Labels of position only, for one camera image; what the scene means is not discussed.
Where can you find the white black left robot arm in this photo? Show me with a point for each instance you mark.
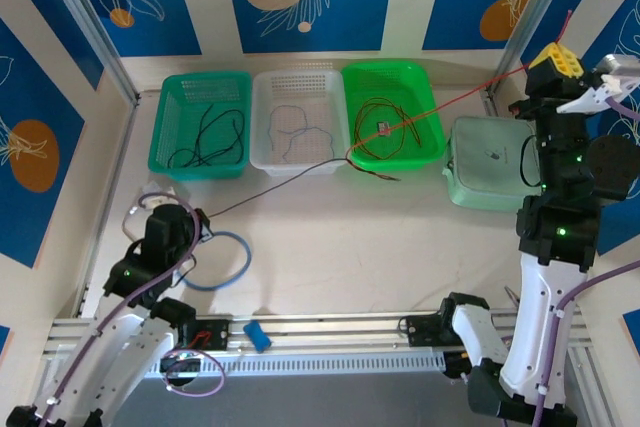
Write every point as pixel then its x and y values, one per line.
pixel 125 347

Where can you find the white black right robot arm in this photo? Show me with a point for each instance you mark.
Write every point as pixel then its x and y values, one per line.
pixel 535 307

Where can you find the clear safety glasses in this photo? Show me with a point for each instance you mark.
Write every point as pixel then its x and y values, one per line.
pixel 132 217

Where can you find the pale green lidded box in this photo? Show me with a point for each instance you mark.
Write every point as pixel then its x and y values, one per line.
pixel 485 167

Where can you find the small blue block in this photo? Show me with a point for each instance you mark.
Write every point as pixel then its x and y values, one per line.
pixel 257 336

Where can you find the teal plastic basket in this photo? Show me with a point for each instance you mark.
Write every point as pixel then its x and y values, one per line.
pixel 175 97

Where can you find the pliers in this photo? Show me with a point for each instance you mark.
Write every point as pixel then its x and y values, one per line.
pixel 511 294

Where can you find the white plastic basket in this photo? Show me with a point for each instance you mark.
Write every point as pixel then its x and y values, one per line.
pixel 300 92

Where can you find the small grey tag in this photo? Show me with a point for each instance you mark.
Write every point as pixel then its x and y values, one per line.
pixel 384 128

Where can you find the green plastic basket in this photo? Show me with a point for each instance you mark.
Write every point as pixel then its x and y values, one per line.
pixel 375 79

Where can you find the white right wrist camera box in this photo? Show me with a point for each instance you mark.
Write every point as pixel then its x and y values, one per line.
pixel 612 67

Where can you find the aluminium corner post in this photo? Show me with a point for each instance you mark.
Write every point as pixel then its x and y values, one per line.
pixel 85 12
pixel 530 2

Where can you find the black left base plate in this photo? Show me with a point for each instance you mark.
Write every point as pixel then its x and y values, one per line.
pixel 220 334

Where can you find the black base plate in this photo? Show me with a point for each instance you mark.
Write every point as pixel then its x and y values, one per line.
pixel 220 334
pixel 420 332

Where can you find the aluminium frame rail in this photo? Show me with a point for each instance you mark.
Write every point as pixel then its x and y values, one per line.
pixel 325 334

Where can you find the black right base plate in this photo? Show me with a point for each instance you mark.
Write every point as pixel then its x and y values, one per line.
pixel 420 332

